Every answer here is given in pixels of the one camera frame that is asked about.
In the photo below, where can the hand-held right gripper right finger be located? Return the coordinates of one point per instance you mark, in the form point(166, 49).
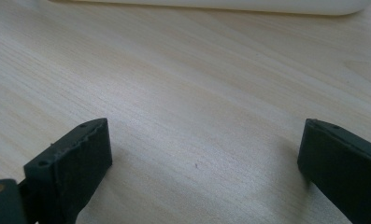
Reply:
point(342, 168)

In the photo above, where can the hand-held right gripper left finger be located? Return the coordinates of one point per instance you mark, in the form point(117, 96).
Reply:
point(74, 165)

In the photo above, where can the white rounded plastic container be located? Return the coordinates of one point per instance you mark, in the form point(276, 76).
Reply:
point(223, 5)

